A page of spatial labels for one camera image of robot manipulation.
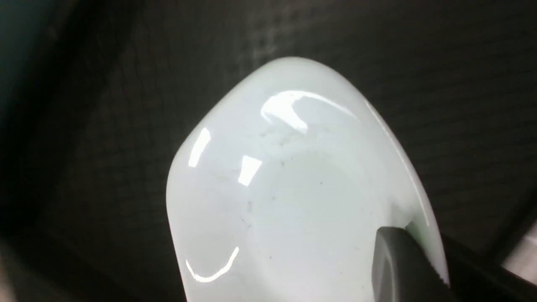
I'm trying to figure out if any small white square bowl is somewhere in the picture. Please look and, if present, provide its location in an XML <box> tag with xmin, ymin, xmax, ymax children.
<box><xmin>166</xmin><ymin>57</ymin><xmax>450</xmax><ymax>302</ymax></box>

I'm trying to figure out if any black serving tray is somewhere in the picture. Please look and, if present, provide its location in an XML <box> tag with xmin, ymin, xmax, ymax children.
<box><xmin>1</xmin><ymin>0</ymin><xmax>536</xmax><ymax>302</ymax></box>

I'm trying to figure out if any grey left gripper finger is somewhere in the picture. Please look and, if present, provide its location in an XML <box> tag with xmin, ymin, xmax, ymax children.
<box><xmin>371</xmin><ymin>227</ymin><xmax>457</xmax><ymax>302</ymax></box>

